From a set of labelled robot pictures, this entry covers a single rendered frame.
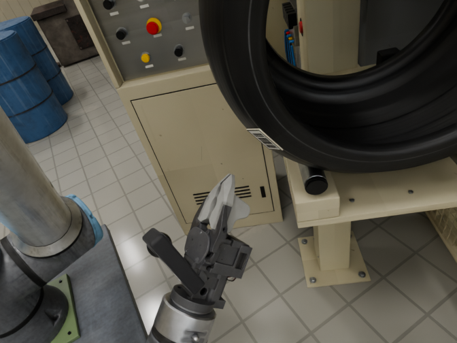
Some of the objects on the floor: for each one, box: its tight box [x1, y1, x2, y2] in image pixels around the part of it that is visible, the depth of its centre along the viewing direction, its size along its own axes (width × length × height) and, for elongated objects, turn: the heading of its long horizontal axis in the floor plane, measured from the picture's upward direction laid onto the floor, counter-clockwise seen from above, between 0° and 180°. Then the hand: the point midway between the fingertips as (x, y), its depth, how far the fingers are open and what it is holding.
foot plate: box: [298, 231, 371, 288], centre depth 150 cm, size 27×27×2 cm
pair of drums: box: [0, 16, 73, 144], centre depth 330 cm, size 75×122×90 cm, turn 44°
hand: (225, 180), depth 52 cm, fingers closed
